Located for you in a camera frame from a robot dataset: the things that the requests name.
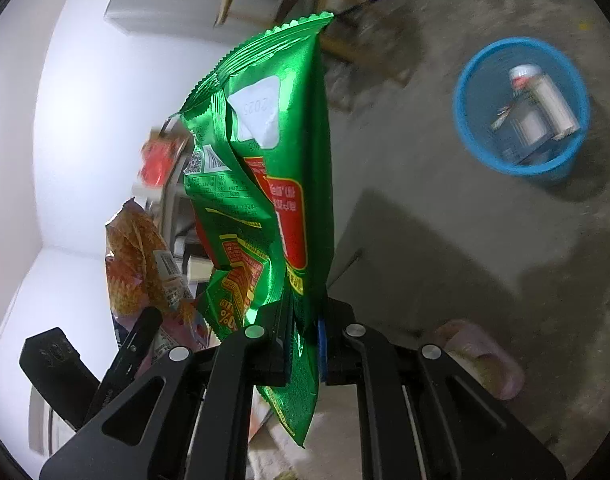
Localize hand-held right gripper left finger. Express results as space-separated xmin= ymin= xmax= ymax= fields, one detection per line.
xmin=39 ymin=302 xmax=296 ymax=480

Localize purple snack bag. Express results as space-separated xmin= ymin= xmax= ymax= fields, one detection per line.
xmin=105 ymin=199 xmax=220 ymax=366

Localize green snack bag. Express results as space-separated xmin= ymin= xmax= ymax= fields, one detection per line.
xmin=177 ymin=12 xmax=334 ymax=448

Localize red plastic bags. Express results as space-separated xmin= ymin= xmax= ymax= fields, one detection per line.
xmin=137 ymin=130 xmax=186 ymax=188

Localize blue mesh waste basket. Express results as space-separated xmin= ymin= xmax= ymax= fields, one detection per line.
xmin=454 ymin=36 xmax=590 ymax=181

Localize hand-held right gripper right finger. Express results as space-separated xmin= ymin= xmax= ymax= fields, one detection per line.
xmin=317 ymin=300 xmax=568 ymax=480

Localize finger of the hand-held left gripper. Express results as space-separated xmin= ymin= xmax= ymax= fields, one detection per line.
xmin=87 ymin=306 xmax=164 ymax=426

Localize pink slipper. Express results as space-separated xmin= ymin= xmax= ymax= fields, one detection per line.
xmin=432 ymin=319 xmax=526 ymax=401

